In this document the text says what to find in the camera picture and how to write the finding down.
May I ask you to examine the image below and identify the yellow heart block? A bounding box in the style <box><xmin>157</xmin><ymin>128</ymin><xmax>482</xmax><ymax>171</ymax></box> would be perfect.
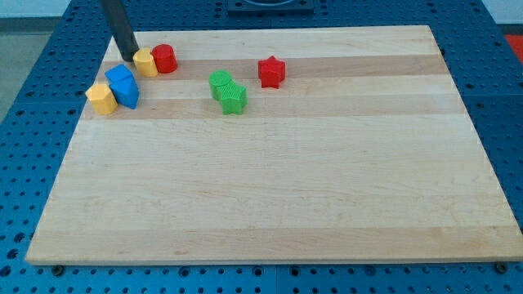
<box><xmin>132</xmin><ymin>47</ymin><xmax>159</xmax><ymax>78</ymax></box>

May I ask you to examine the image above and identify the green star block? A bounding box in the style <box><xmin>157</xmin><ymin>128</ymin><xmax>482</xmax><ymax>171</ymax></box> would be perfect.
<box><xmin>218</xmin><ymin>82</ymin><xmax>248</xmax><ymax>115</ymax></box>

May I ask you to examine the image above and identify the red star block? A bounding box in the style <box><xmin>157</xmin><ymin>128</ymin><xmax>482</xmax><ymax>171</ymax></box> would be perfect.
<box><xmin>257</xmin><ymin>56</ymin><xmax>286</xmax><ymax>89</ymax></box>

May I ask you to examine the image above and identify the green cylinder block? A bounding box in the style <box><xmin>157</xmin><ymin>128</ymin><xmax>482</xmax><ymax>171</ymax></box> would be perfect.
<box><xmin>208</xmin><ymin>70</ymin><xmax>232</xmax><ymax>100</ymax></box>

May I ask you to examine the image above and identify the wooden board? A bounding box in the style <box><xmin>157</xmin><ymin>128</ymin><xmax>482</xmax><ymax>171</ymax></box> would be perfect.
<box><xmin>26</xmin><ymin>25</ymin><xmax>522</xmax><ymax>265</ymax></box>

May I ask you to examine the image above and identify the red cylinder block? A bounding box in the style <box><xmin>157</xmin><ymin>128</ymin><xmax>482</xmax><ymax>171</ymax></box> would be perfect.
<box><xmin>151</xmin><ymin>44</ymin><xmax>178</xmax><ymax>74</ymax></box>

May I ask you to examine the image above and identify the blue triangle block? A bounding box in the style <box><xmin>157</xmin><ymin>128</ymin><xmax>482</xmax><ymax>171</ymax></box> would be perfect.
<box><xmin>110</xmin><ymin>78</ymin><xmax>139</xmax><ymax>109</ymax></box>

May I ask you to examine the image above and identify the blue cube block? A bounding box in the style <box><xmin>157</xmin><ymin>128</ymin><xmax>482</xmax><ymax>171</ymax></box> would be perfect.
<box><xmin>105</xmin><ymin>64</ymin><xmax>133</xmax><ymax>83</ymax></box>

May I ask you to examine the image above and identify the yellow hexagon block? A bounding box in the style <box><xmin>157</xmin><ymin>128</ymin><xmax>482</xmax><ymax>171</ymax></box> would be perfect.
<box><xmin>86</xmin><ymin>83</ymin><xmax>118</xmax><ymax>115</ymax></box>

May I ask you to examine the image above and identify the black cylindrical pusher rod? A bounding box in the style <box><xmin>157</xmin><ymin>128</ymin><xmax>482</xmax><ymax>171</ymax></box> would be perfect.
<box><xmin>99</xmin><ymin>0</ymin><xmax>139</xmax><ymax>62</ymax></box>

